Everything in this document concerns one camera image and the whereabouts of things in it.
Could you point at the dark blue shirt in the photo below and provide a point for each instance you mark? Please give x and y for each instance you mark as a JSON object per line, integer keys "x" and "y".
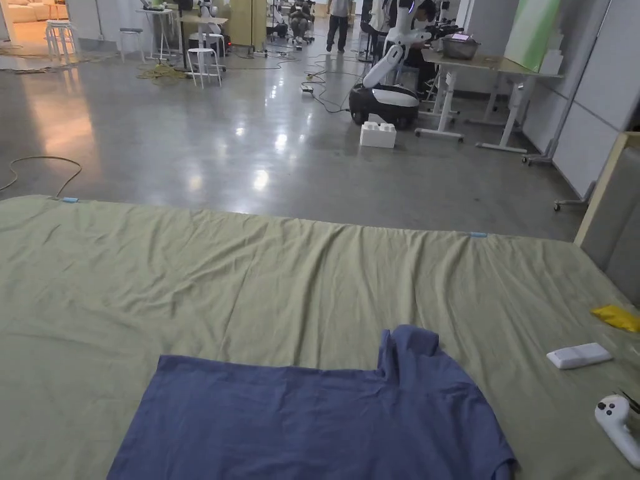
{"x": 300, "y": 415}

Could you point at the white power strip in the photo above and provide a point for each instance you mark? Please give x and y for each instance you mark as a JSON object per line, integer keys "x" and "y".
{"x": 306, "y": 90}

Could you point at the bed with pale green sheet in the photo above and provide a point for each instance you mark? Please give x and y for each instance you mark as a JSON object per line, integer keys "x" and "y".
{"x": 250, "y": 280}

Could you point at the white and black wheeled robot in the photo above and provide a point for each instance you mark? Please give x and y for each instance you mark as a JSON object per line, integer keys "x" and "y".
{"x": 387, "y": 92}

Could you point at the white foam block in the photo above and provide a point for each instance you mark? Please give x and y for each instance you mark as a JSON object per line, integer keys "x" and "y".
{"x": 378, "y": 133}

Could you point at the white hand controller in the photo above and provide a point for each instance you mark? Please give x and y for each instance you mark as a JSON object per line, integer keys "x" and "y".
{"x": 616, "y": 420}

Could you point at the white desk with metal tray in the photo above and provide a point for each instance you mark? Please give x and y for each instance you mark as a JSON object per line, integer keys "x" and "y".
{"x": 480, "y": 65}

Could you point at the grey padded headboard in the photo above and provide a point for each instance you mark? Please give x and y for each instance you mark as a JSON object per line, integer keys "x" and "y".
{"x": 617, "y": 235}

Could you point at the white remote control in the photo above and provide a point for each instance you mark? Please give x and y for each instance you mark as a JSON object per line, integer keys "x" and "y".
{"x": 579, "y": 356}

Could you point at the yellow bag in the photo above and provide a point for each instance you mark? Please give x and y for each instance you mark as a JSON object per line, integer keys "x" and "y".
{"x": 619, "y": 317}

